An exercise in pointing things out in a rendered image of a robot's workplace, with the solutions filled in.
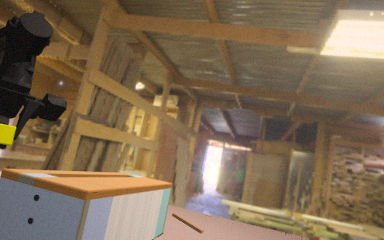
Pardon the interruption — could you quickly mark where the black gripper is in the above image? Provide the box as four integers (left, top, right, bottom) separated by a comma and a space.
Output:
0, 58, 67, 140

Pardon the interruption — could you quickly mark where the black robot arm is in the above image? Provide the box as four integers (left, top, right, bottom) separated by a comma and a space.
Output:
0, 11, 54, 125

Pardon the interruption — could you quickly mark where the orange-brown thin stick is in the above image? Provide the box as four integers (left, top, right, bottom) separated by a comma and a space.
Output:
172, 213, 204, 234

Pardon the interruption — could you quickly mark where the small yellow block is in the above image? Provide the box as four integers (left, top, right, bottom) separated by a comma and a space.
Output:
0, 124, 16, 145

